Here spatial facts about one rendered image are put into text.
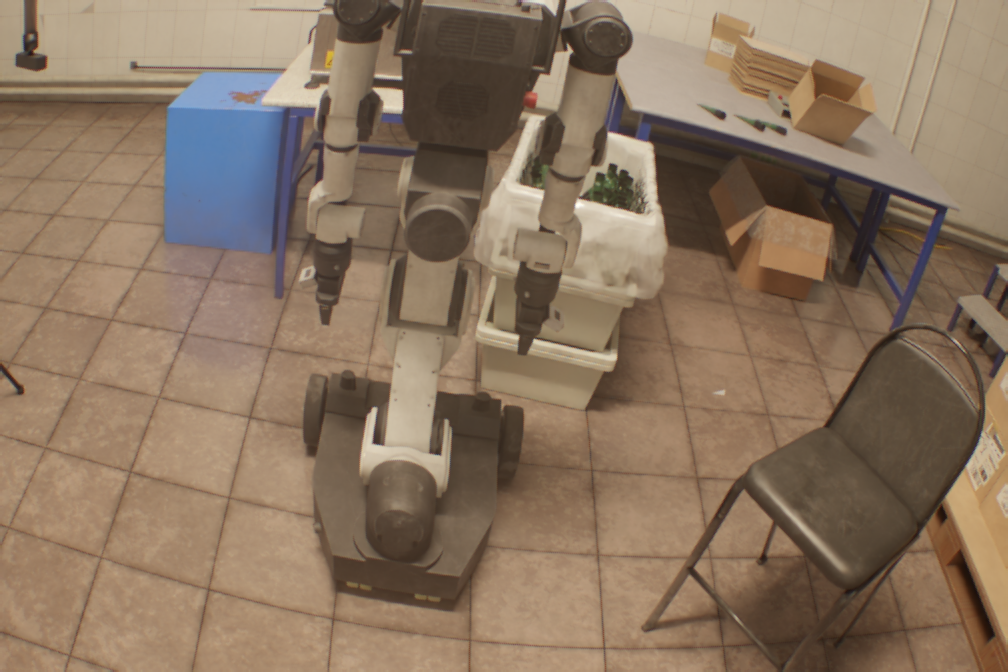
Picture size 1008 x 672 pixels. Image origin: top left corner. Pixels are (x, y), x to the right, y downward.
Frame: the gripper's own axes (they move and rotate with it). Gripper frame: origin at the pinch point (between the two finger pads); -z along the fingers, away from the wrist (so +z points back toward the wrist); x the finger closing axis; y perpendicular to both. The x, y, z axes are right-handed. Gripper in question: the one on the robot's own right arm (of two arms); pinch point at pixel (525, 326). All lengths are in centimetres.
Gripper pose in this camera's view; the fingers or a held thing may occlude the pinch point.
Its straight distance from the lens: 193.3
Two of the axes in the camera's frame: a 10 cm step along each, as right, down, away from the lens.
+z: 1.8, -6.6, -7.3
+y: -9.8, -1.5, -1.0
